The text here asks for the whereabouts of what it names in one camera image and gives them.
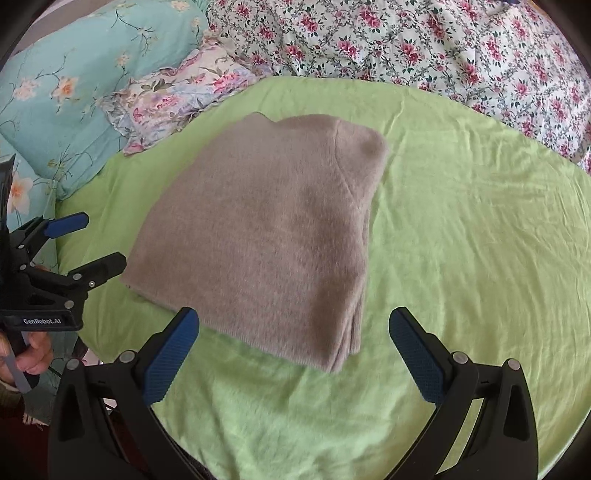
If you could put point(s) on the teal floral pillow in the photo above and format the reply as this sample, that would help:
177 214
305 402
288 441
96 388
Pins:
52 125

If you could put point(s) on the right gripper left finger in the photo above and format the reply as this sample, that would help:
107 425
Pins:
103 425

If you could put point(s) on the red floral white quilt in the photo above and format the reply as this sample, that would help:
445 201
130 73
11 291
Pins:
505 59

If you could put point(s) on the pastel floral ruffled pillow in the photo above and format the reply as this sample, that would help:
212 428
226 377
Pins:
159 104

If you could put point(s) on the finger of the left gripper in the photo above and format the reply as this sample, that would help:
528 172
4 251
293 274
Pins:
27 240
87 272

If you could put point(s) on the person's left hand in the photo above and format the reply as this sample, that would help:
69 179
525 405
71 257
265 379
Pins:
34 360

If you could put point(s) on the beige knit sweater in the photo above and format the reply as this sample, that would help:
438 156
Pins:
266 236

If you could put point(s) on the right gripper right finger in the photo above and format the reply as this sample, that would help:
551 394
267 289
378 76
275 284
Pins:
503 442

